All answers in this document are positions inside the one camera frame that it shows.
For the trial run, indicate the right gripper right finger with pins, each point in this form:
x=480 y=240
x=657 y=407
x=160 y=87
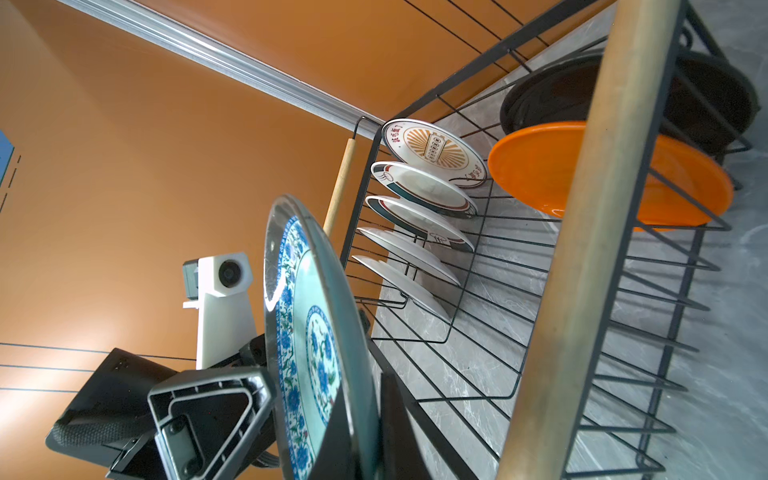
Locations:
x=401 y=457

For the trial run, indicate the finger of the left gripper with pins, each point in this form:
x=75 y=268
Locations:
x=208 y=420

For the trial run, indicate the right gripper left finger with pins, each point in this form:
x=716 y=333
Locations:
x=336 y=459

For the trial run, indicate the black wire dish rack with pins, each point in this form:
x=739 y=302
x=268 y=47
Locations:
x=680 y=384

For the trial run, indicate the black plate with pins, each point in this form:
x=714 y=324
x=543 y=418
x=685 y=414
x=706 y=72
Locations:
x=562 y=91

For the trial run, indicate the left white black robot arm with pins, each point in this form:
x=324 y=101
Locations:
x=142 y=420

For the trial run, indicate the white plate green rim front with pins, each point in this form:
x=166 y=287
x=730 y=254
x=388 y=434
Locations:
x=406 y=285

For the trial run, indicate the white plate green rim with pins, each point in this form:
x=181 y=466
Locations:
x=411 y=252
x=406 y=285

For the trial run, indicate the white plate orange sunburst pattern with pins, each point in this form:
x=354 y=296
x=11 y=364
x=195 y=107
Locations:
x=436 y=151

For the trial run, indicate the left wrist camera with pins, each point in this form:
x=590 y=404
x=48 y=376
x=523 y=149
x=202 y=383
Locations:
x=217 y=288

